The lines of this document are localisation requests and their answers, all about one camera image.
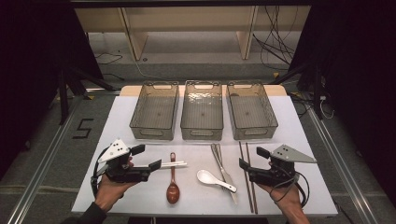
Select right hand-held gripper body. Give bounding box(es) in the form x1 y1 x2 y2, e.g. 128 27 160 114
248 144 318 188

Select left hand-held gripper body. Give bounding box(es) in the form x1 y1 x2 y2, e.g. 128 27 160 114
96 138 152 184

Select brown wooden chopstick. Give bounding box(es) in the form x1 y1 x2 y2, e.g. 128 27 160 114
245 142 259 215
238 141 255 215

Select brown spoon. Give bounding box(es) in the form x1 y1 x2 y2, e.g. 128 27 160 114
165 151 181 205

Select smoky clear plastic bin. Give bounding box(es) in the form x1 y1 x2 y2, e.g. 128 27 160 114
179 79 224 142
225 79 279 141
129 80 180 141

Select white ceramic spoon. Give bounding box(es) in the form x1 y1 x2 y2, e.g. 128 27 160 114
196 169 238 194

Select person's right hand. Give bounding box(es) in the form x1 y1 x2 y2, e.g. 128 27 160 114
256 181 305 216

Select person's left hand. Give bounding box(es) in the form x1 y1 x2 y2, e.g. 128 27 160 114
93 157 138 213

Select white table cover sheet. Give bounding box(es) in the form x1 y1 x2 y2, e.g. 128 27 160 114
71 94 339 217

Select black tripod stand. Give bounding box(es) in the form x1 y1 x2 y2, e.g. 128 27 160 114
269 62 325 120
57 66 116 125

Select black curtain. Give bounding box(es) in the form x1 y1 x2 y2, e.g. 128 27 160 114
0 0 106 181
288 0 396 200

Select light wooden desk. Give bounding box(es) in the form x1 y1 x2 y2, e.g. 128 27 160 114
74 6 312 62

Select right hand-held gripper cable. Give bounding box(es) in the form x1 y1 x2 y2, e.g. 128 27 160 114
269 169 311 209

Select hand-held gripper cable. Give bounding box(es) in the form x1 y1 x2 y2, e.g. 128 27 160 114
269 169 311 209
90 146 108 199

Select left hand-held gripper cable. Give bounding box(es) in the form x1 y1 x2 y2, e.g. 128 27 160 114
90 146 108 199

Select aluminium floor rail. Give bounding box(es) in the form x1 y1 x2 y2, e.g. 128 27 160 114
306 106 379 224
6 88 122 224

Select cables with white plug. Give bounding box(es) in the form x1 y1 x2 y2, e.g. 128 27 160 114
290 91 335 120

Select white floor cable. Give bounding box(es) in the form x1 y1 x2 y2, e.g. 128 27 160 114
132 59 166 82

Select thin black floor cable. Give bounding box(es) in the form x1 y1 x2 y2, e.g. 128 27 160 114
94 50 125 82

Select bundle of black cables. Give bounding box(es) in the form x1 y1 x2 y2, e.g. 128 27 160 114
251 5 300 71

